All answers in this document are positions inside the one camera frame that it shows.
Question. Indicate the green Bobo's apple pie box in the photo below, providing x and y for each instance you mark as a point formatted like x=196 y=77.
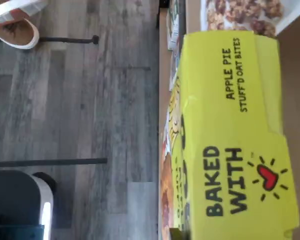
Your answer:
x=227 y=137

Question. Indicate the grey white-trimmed machine base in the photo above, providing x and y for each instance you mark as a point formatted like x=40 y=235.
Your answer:
x=12 y=192

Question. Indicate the red-label Purely Elizabeth granola bag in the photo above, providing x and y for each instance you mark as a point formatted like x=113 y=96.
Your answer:
x=240 y=12

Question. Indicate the teal plastic crate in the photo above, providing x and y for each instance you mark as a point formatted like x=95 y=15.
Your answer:
x=15 y=230

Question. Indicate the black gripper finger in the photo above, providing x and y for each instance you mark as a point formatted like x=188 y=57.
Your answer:
x=180 y=234

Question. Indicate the green-topped small granola box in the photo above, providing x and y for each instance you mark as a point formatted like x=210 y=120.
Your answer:
x=176 y=30

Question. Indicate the black floor rod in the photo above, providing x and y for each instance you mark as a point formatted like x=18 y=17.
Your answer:
x=65 y=162
x=65 y=39

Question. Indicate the Purely Elizabeth small boxes group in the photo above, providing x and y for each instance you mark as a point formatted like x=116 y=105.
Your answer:
x=163 y=75

